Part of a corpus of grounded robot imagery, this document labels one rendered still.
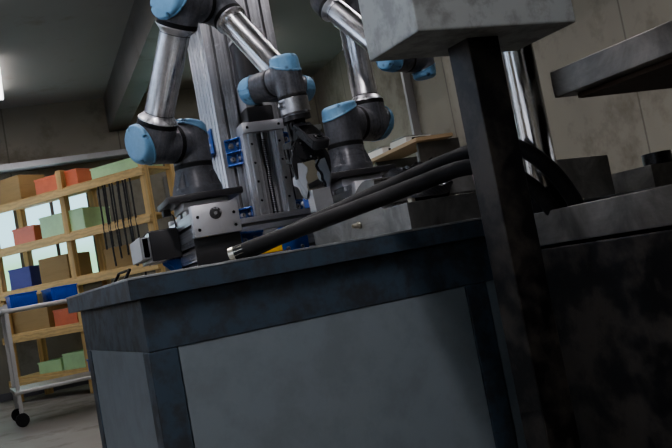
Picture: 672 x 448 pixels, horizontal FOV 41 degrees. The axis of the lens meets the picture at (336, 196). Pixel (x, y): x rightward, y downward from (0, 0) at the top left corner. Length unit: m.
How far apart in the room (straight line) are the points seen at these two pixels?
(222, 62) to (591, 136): 3.72
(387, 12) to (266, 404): 0.70
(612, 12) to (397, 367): 4.49
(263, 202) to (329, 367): 1.23
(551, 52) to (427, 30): 5.21
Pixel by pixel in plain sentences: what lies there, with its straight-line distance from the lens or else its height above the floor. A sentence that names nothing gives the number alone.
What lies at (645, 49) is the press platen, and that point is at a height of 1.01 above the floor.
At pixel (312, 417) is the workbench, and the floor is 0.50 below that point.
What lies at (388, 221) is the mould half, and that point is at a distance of 1.95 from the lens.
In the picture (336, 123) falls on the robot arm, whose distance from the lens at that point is 2.83.
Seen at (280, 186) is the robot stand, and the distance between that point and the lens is 2.85.
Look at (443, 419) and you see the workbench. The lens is 1.77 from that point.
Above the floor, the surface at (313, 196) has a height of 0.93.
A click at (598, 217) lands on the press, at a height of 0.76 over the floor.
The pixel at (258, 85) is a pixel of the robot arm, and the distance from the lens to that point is 2.29.
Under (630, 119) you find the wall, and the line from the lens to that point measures 5.91.
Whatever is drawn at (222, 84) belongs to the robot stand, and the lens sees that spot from 2.95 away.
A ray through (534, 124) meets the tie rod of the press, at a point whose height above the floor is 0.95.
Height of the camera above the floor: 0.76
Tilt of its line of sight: 4 degrees up
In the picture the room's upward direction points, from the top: 11 degrees counter-clockwise
